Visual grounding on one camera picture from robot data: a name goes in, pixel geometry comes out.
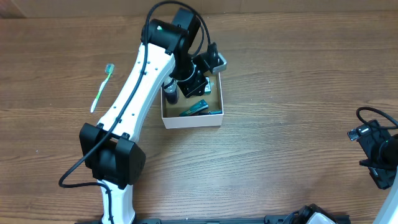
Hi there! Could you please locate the Dettol soap bar pack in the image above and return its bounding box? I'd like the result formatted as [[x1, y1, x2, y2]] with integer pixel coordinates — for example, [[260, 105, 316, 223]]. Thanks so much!
[[204, 77, 213, 95]]

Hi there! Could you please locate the dark blue pump bottle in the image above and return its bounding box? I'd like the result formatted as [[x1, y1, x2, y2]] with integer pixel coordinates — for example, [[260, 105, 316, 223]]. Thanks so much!
[[162, 77, 179, 105]]

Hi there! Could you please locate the Colgate toothpaste tube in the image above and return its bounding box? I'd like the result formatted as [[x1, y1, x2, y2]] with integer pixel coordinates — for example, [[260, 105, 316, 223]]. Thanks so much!
[[179, 100, 209, 116]]

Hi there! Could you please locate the blue disposable razor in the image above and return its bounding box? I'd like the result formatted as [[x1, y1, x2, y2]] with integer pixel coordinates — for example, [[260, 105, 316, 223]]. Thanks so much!
[[198, 110, 223, 116]]

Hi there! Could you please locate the green white toothbrush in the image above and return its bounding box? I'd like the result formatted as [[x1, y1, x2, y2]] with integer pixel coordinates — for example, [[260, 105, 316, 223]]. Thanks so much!
[[90, 63, 114, 113]]

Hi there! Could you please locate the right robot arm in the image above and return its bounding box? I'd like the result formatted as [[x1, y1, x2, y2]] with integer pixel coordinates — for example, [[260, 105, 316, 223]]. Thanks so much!
[[282, 119, 397, 224]]

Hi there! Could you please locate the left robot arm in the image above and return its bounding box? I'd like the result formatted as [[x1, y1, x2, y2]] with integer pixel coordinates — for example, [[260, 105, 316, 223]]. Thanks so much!
[[79, 6, 226, 223]]

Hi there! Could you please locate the white cardboard box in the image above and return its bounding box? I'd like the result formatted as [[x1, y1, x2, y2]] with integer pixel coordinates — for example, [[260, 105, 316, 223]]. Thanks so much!
[[160, 72, 224, 129]]

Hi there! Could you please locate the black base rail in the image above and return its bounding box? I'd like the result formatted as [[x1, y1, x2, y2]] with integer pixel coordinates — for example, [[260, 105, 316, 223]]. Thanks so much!
[[74, 214, 352, 224]]

